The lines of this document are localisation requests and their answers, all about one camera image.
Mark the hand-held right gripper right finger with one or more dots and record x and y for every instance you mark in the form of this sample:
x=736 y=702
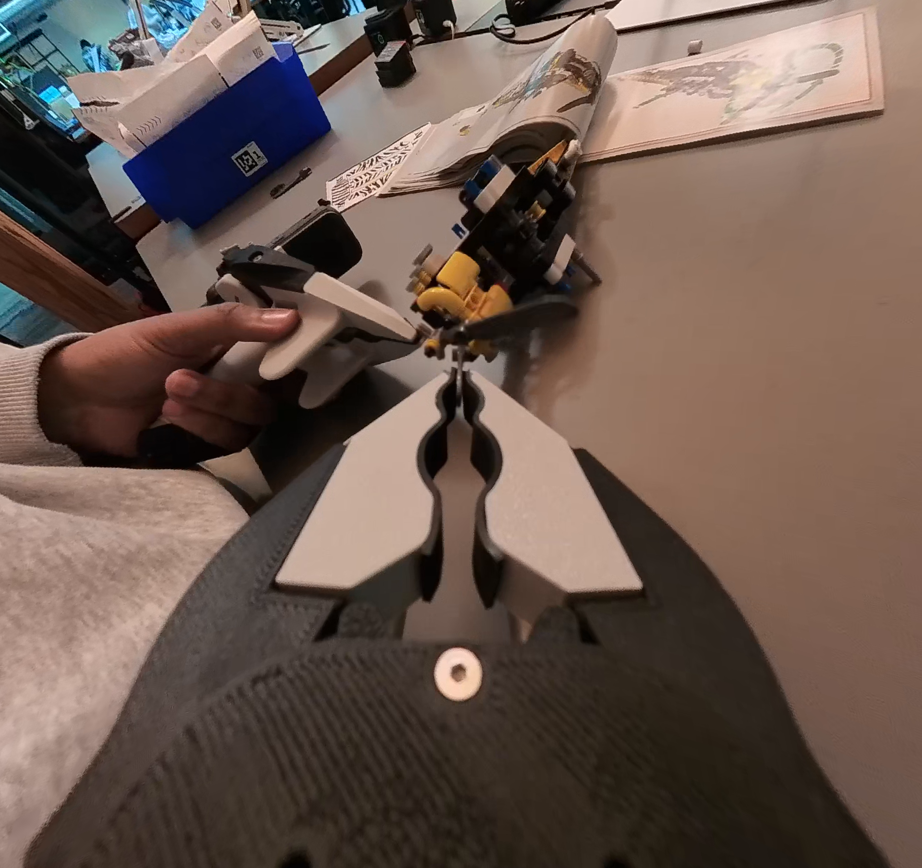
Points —
x=554 y=515

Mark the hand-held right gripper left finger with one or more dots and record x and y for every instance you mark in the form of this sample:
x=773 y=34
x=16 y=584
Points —
x=360 y=515

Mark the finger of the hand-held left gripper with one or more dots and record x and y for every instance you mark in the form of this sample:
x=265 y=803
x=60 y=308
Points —
x=346 y=371
x=346 y=306

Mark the lego helicopter model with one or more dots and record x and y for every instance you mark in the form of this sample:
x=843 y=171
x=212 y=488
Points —
x=533 y=219

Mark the small black lego piece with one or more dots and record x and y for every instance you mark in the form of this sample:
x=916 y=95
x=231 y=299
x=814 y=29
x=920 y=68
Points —
x=301 y=175

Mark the person's left hand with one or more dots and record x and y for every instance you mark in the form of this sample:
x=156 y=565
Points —
x=129 y=378

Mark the zebra striped sticker sheet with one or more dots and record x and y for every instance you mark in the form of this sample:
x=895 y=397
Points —
x=367 y=173

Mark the blue plastic bin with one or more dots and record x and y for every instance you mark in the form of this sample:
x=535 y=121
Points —
x=288 y=126

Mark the white paper bags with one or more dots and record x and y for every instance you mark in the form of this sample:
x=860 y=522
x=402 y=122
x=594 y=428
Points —
x=180 y=82

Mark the brown wooden board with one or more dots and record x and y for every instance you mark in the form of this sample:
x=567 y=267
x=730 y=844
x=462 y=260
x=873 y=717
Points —
x=57 y=270

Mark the printed picture board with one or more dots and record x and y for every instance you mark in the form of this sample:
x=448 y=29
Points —
x=720 y=90

